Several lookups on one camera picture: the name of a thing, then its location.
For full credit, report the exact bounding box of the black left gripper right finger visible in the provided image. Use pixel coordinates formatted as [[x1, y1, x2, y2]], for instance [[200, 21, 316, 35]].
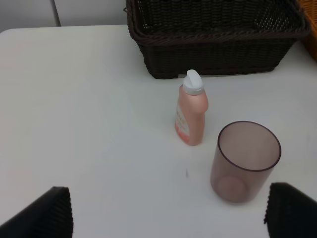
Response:
[[264, 182, 317, 238]]

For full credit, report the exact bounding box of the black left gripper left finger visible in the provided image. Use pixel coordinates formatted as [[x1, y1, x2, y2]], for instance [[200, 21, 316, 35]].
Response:
[[0, 186, 74, 238]]

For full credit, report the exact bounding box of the translucent pink plastic cup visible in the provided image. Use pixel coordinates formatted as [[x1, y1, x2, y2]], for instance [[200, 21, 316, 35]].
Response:
[[210, 121, 281, 203]]

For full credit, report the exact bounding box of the pink bottle white cap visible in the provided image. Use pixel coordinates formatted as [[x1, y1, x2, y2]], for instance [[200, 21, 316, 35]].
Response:
[[174, 69, 209, 146]]

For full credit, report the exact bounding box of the dark brown wicker basket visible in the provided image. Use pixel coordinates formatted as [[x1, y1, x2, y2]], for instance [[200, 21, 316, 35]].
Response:
[[125, 0, 311, 79]]

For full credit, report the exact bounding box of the orange wicker basket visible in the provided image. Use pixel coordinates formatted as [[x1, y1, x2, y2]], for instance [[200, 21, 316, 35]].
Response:
[[296, 0, 317, 62]]

